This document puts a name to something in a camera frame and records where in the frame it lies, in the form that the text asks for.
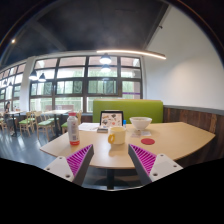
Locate cream mug with yellow handle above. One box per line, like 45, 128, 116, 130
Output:
107, 126, 127, 146

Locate person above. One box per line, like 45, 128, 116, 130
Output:
3, 100, 16, 136

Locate black tablet with stickers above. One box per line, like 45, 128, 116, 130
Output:
99, 110, 125, 129

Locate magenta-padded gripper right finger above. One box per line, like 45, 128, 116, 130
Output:
127, 143, 184, 187

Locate green upholstered bench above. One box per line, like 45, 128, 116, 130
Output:
92, 98, 164, 125

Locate white bowl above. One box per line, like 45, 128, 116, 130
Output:
129, 116, 153, 132

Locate light wooden dining table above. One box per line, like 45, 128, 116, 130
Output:
41, 109, 71, 134
4, 110, 27, 136

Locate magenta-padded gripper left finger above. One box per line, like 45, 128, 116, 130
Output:
43, 143, 95, 187

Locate group of pendant lamps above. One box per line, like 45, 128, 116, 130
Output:
28, 52, 113, 83

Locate large dark-framed window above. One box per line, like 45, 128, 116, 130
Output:
0, 54, 144, 113

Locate group of green-seated wooden chairs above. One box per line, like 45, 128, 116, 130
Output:
0, 110, 83, 141

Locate white paper sheets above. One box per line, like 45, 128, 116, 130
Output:
78, 122, 101, 132

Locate flat round red coaster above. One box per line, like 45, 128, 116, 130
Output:
140, 137, 156, 146

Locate long linear ceiling light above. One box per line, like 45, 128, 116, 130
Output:
96, 49, 167, 61

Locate clear bottle with red cap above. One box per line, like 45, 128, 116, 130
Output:
66, 111, 81, 147

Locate small dark box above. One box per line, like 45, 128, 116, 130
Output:
96, 126, 109, 134

